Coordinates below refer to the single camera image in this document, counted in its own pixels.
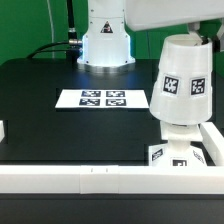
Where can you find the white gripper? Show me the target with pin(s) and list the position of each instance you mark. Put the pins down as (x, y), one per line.
(149, 14)

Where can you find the white lamp shade cone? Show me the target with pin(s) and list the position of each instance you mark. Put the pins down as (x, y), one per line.
(182, 93)

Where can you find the white lamp base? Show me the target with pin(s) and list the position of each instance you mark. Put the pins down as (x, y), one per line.
(177, 149)

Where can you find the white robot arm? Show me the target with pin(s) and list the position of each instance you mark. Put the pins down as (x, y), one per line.
(107, 47)

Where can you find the white marker sheet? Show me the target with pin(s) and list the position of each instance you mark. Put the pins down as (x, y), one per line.
(101, 99)

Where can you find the white right wall bar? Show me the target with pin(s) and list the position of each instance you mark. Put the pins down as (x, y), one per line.
(213, 142)

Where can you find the white wall bar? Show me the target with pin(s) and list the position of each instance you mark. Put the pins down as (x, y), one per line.
(213, 142)
(110, 180)

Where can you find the white front wall bar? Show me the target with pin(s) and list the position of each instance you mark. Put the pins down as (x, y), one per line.
(110, 180)

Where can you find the white left wall block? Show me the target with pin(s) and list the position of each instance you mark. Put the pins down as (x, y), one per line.
(2, 133)

